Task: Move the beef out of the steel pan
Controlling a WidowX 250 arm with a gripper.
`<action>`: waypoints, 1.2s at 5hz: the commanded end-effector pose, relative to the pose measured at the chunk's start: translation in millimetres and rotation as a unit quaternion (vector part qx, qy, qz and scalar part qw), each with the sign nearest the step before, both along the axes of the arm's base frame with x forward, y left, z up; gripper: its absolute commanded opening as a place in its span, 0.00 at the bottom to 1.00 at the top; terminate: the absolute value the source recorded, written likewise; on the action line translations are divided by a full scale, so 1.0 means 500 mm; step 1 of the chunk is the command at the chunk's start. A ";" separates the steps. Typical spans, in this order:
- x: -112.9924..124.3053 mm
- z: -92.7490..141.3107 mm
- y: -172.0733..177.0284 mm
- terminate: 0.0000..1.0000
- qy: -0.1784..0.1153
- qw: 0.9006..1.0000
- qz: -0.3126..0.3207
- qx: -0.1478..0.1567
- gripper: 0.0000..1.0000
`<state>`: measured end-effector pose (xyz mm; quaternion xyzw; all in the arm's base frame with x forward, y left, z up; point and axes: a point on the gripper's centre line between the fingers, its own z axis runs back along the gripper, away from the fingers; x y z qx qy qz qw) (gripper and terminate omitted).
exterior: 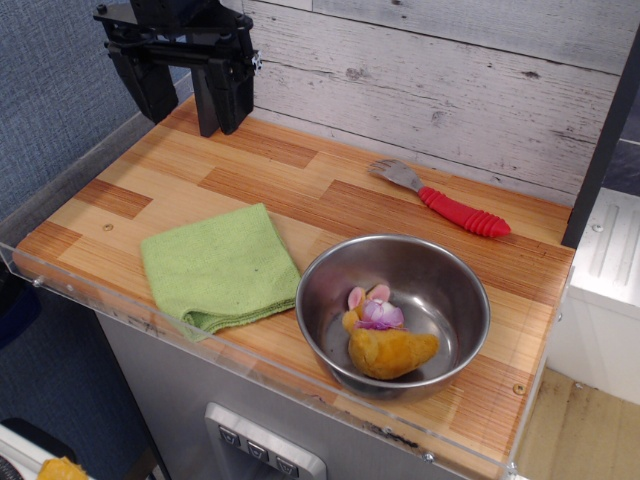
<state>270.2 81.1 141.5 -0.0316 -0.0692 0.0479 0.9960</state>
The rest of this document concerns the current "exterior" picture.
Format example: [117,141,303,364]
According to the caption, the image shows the green folded cloth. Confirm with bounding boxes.
[141,203,300,342]

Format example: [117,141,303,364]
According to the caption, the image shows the white ribbed side appliance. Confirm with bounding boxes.
[546,188,639,404]

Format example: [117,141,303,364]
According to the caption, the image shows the yellow object bottom left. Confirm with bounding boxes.
[36,457,89,480]

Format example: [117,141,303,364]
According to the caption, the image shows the clear acrylic front guard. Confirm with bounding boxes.
[3,234,575,479]

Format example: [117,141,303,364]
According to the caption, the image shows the red handled metal fork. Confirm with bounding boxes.
[369,159,511,238]

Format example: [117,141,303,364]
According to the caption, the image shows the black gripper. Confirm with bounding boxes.
[93,1,261,136]

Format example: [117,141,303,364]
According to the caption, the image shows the steel bowl pan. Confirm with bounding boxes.
[295,234,491,400]

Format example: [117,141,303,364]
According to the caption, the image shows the orange plush taco toy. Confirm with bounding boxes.
[342,284,440,380]

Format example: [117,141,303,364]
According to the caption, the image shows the silver control panel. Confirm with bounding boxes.
[204,402,327,479]

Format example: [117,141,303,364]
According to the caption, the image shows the dark right frame post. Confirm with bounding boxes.
[561,29,640,249]

